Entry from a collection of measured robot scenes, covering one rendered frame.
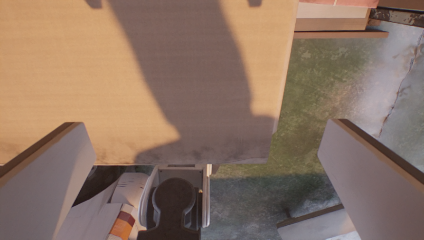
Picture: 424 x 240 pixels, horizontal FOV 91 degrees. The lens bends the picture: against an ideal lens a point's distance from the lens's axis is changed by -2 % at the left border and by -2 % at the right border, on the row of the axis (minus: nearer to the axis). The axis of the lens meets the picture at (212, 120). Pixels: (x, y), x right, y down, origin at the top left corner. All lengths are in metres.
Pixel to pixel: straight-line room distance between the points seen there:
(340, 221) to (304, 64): 1.39
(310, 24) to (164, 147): 1.16
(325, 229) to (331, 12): 1.73
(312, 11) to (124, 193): 1.37
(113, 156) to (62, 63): 0.10
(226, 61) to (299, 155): 1.66
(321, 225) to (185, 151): 2.05
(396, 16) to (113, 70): 1.26
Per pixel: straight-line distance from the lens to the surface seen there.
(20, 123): 0.28
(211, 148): 0.22
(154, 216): 0.56
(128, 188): 1.34
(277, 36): 0.18
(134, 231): 1.47
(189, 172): 0.67
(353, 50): 1.56
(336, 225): 2.29
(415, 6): 1.17
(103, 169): 1.55
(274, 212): 2.28
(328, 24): 1.34
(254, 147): 0.23
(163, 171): 0.68
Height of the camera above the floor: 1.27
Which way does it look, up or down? 59 degrees down
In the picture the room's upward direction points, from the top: 179 degrees clockwise
